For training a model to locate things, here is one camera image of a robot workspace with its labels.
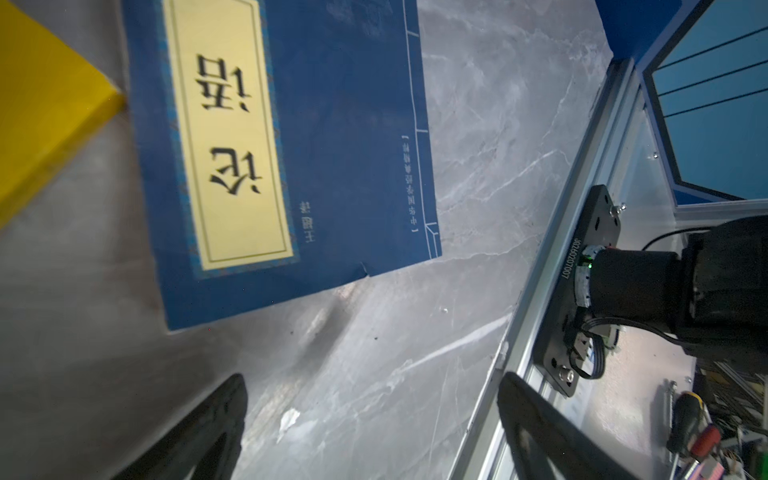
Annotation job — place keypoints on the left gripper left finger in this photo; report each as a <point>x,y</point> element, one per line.
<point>205,444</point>

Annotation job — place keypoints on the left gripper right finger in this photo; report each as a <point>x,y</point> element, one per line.
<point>542,440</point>

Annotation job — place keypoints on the dark blue book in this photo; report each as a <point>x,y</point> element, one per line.
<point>284,148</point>

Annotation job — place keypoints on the yellow book with cartoon man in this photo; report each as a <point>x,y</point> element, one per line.
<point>52,102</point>

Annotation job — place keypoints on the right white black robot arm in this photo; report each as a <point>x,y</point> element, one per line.
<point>710,299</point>

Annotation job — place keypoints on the aluminium rail frame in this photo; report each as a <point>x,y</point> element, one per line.
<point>622,413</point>

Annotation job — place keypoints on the screwdriver with red black handle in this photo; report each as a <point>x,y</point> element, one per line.
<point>686,439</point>

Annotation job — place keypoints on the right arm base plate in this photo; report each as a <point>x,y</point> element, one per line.
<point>560,348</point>

